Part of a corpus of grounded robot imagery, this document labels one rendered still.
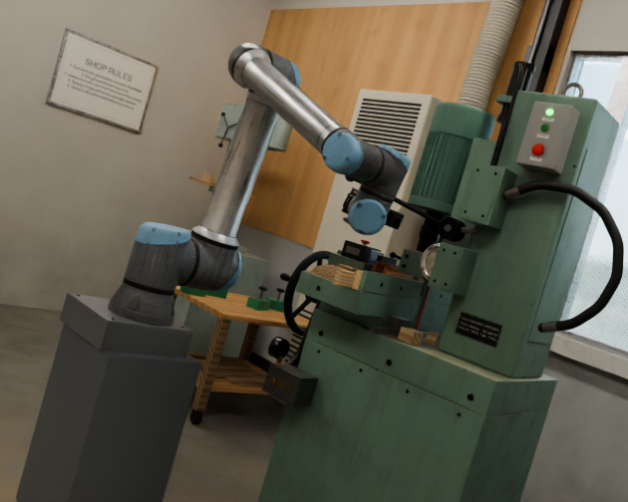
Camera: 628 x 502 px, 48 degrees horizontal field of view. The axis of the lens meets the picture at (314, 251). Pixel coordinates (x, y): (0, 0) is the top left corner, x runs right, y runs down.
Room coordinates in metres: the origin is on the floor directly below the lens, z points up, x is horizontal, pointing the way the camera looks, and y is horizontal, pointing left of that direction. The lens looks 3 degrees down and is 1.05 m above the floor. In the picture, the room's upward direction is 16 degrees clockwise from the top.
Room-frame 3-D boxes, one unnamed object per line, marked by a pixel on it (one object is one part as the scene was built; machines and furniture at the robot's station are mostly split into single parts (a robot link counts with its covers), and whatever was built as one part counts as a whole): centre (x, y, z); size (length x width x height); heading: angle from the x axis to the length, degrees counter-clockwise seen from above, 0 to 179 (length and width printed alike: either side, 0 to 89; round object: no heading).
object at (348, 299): (2.10, -0.21, 0.87); 0.61 x 0.30 x 0.06; 142
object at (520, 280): (1.88, -0.54, 1.16); 0.22 x 0.22 x 0.72; 52
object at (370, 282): (2.01, -0.33, 0.93); 0.60 x 0.02 x 0.06; 142
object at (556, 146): (1.75, -0.48, 1.40); 0.10 x 0.06 x 0.16; 52
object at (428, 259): (1.88, -0.34, 1.02); 0.12 x 0.03 x 0.12; 52
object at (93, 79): (4.39, 1.55, 1.48); 0.64 x 0.02 x 0.46; 134
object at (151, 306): (2.01, 0.43, 0.68); 0.19 x 0.19 x 0.10
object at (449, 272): (1.82, -0.36, 1.02); 0.09 x 0.07 x 0.12; 142
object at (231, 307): (3.47, 0.25, 0.32); 0.66 x 0.57 x 0.64; 132
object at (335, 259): (2.15, -0.14, 0.91); 0.15 x 0.14 x 0.09; 142
